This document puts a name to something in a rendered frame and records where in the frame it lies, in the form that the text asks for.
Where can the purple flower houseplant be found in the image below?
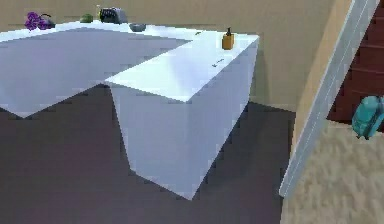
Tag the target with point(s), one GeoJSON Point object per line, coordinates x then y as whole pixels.
{"type": "Point", "coordinates": [36, 21]}

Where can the white kitchen counter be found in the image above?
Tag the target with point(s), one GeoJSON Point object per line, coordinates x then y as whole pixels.
{"type": "Point", "coordinates": [173, 100]}

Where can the small black utensil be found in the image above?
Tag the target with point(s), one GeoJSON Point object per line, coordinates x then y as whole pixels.
{"type": "Point", "coordinates": [217, 62]}

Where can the orange soap dispenser bottle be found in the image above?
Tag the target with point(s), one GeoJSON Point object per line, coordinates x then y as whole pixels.
{"type": "Point", "coordinates": [228, 41]}

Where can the small dark utensil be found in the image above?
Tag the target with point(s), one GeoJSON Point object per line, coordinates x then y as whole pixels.
{"type": "Point", "coordinates": [198, 33]}

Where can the grey bowl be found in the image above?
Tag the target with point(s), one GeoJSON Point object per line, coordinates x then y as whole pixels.
{"type": "Point", "coordinates": [137, 27]}

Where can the black grey toaster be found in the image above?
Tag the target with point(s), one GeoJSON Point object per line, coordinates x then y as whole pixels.
{"type": "Point", "coordinates": [112, 15]}

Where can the green round fruit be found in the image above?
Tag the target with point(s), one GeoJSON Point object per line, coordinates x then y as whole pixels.
{"type": "Point", "coordinates": [86, 18]}

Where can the white door frame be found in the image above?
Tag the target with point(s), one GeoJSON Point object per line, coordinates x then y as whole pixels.
{"type": "Point", "coordinates": [328, 96]}

